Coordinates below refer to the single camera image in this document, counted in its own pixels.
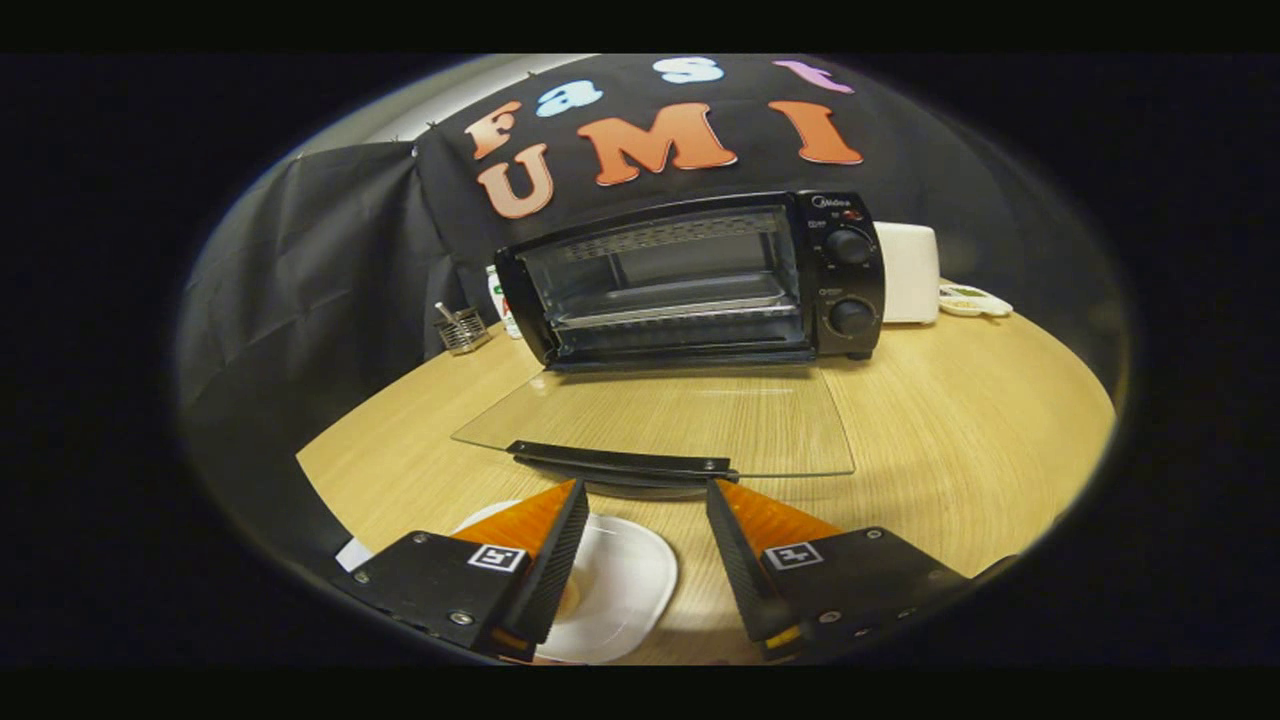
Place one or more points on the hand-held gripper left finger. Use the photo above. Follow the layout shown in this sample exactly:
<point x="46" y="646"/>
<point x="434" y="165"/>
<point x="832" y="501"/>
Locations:
<point x="555" y="570"/>

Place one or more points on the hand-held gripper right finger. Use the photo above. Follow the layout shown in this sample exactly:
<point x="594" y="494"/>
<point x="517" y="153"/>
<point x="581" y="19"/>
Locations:
<point x="738" y="570"/>

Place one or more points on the black toaster oven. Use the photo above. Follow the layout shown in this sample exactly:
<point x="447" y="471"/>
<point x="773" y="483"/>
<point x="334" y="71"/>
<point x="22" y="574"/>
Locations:
<point x="850" y="290"/>

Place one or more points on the white bread toaster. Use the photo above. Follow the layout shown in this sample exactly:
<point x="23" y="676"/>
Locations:
<point x="910" y="270"/>

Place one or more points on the white plate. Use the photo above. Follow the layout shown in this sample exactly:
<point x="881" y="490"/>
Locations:
<point x="625" y="585"/>

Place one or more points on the white paper sheet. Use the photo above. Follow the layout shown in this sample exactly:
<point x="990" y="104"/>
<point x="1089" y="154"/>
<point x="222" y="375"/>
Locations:
<point x="353" y="555"/>

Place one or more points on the white plastic bottle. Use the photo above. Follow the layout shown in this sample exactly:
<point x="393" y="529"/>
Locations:
<point x="500" y="305"/>

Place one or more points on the white divided sauce dish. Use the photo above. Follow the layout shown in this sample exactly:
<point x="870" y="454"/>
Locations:
<point x="975" y="300"/>

